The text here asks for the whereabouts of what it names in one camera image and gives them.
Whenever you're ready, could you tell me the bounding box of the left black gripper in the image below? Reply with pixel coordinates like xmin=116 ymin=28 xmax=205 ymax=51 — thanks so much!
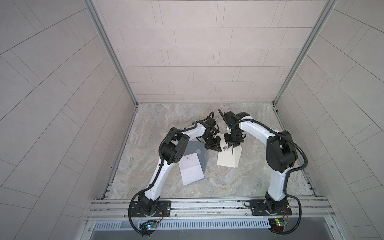
xmin=201 ymin=133 xmax=223 ymax=152

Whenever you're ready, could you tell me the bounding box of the cream envelope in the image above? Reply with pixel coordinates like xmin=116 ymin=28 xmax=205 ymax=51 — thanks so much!
xmin=217 ymin=139 xmax=242 ymax=168

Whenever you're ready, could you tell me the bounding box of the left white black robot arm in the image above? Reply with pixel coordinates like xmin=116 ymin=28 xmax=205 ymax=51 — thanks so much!
xmin=133 ymin=112 xmax=222 ymax=216

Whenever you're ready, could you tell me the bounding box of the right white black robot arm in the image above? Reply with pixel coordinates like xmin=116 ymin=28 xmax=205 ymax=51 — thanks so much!
xmin=219 ymin=110 xmax=298 ymax=214

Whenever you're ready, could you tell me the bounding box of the white paper sheet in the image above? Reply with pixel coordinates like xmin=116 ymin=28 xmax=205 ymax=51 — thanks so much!
xmin=179 ymin=153 xmax=205 ymax=186

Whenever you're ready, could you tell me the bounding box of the right circuit board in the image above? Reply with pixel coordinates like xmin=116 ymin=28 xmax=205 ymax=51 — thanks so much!
xmin=268 ymin=219 xmax=289 ymax=233

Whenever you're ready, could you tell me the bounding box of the circuit board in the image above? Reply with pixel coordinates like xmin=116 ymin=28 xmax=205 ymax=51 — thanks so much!
xmin=140 ymin=221 xmax=159 ymax=231
xmin=268 ymin=219 xmax=289 ymax=233

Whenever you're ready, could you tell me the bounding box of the left circuit board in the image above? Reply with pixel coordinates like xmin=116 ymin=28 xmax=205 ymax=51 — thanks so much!
xmin=140 ymin=221 xmax=159 ymax=231

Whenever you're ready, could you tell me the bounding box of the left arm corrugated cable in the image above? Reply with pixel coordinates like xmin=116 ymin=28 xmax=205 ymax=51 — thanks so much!
xmin=127 ymin=111 xmax=214 ymax=211

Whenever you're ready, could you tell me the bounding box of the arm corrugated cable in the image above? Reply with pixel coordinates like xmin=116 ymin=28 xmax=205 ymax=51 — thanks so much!
xmin=218 ymin=108 xmax=309 ymax=181
xmin=127 ymin=111 xmax=214 ymax=211

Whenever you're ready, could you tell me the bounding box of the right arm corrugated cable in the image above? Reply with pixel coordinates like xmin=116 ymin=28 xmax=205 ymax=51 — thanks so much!
xmin=218 ymin=108 xmax=309 ymax=181

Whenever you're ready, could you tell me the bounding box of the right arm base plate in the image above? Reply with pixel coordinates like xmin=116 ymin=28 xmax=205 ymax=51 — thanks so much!
xmin=249 ymin=198 xmax=292 ymax=216

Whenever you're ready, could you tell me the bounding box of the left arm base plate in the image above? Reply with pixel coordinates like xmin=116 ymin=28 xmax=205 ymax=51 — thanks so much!
xmin=128 ymin=201 xmax=172 ymax=218

